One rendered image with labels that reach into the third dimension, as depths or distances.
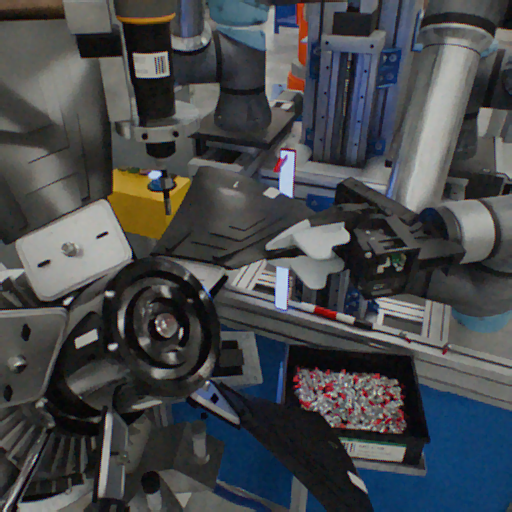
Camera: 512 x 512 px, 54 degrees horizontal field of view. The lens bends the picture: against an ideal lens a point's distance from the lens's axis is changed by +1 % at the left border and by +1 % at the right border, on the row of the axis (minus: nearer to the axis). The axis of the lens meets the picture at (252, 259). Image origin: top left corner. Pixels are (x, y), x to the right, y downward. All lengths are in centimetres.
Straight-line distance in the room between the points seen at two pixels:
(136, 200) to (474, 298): 58
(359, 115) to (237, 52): 33
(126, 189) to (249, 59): 47
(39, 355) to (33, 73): 26
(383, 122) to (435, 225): 80
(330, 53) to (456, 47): 57
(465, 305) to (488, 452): 47
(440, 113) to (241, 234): 31
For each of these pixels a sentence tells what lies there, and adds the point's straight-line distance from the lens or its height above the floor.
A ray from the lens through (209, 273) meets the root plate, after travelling 51.
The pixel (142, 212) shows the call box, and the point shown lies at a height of 104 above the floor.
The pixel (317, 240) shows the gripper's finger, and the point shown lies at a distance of 55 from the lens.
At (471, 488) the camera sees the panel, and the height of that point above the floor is 51.
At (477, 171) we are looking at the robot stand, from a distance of 117.
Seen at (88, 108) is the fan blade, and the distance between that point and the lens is 50.
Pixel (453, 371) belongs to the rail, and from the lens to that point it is 96.
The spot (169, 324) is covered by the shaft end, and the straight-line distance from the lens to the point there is 41.
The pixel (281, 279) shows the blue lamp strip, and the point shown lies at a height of 94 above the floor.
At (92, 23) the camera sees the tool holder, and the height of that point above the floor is 143.
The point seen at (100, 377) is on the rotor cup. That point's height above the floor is 121.
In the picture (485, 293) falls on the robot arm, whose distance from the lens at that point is 71.
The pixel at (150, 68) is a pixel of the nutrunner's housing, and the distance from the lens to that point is 41.
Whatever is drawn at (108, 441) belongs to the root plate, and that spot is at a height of 118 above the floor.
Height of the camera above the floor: 150
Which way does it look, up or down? 36 degrees down
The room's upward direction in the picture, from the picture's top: straight up
